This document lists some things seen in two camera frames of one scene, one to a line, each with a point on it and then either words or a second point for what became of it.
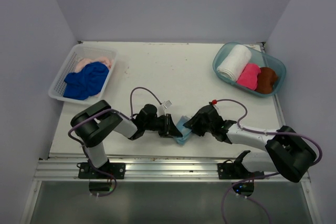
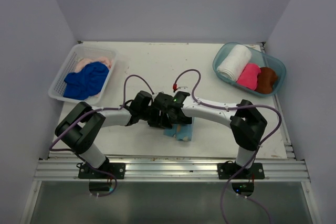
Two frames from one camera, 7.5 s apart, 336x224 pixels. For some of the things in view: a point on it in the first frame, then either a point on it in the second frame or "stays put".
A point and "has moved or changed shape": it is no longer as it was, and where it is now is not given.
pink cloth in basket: x=83 y=62 stays put
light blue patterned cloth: x=184 y=130 has moved or changed shape
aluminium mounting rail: x=149 y=169 stays put
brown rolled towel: x=266 y=78 stays put
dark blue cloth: x=86 y=83 stays put
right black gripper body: x=198 y=126 to x=180 y=119
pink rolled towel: x=248 y=76 stays put
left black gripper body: x=161 y=124 to x=151 y=115
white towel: x=233 y=61 stays put
